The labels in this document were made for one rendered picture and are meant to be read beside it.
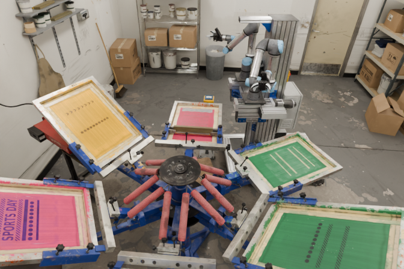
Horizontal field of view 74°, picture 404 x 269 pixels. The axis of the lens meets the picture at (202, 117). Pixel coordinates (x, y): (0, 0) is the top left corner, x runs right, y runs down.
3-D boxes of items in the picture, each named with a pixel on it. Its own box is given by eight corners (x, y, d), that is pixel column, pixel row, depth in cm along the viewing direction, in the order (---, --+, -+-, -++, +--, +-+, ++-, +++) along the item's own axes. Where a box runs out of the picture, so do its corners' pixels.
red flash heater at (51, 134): (34, 132, 274) (30, 122, 267) (74, 111, 305) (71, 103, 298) (70, 156, 246) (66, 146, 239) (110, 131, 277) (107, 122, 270)
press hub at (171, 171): (168, 242, 285) (159, 145, 207) (205, 245, 282) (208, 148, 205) (160, 281, 253) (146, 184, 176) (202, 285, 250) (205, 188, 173)
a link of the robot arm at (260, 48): (257, 34, 251) (244, 84, 247) (269, 36, 248) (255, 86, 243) (257, 39, 262) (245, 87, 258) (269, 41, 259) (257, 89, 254)
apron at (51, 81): (68, 105, 401) (45, 35, 341) (73, 105, 400) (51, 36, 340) (48, 126, 357) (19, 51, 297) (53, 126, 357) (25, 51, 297)
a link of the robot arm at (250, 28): (257, 30, 289) (225, 56, 320) (259, 27, 297) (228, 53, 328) (250, 21, 287) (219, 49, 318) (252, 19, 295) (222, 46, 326)
